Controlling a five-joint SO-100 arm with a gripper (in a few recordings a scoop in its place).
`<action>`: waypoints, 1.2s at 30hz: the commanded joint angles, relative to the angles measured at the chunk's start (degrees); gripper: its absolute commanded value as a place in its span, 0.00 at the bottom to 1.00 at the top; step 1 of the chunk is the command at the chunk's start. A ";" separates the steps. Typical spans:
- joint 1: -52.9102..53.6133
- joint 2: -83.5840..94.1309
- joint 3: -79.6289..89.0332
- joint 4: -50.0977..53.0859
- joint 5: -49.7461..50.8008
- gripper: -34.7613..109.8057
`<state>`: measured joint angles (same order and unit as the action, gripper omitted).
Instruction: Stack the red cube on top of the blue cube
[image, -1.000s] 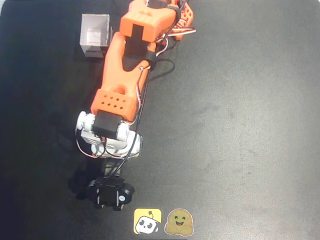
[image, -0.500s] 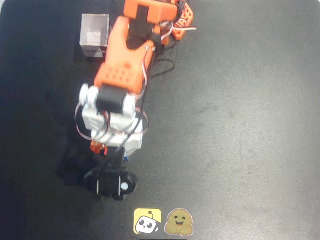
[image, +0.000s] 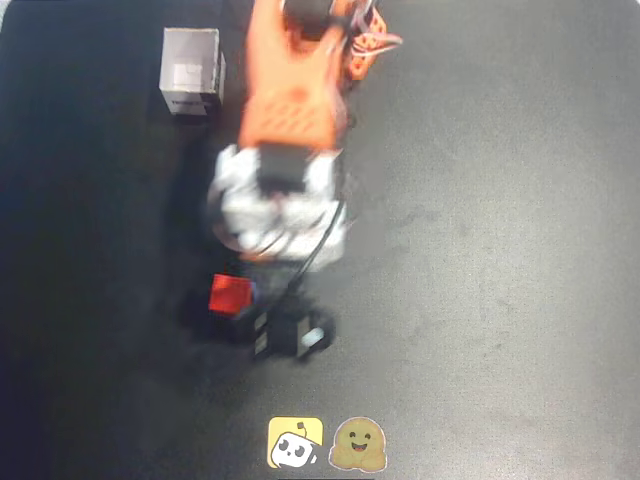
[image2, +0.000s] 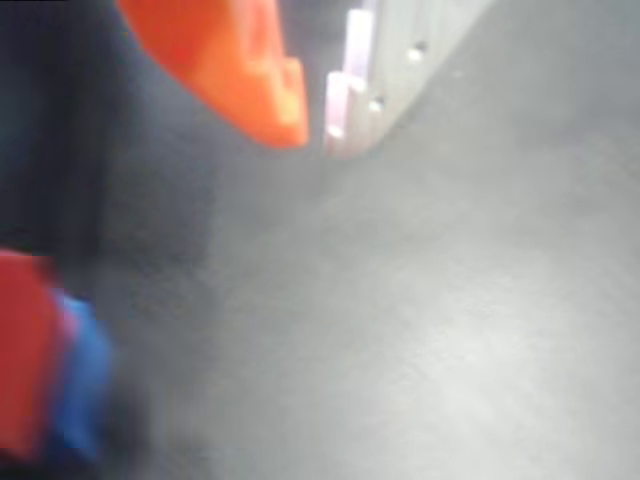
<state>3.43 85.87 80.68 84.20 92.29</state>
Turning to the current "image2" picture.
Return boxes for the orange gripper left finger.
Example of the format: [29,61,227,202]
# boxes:
[117,0,310,150]

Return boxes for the red cube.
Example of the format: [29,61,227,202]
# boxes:
[0,249,69,464]

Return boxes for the black table mat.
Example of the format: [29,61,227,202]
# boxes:
[0,0,640,480]

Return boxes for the blue cube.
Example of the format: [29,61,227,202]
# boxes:
[49,289,119,464]

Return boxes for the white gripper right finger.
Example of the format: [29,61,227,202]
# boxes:
[323,0,496,160]

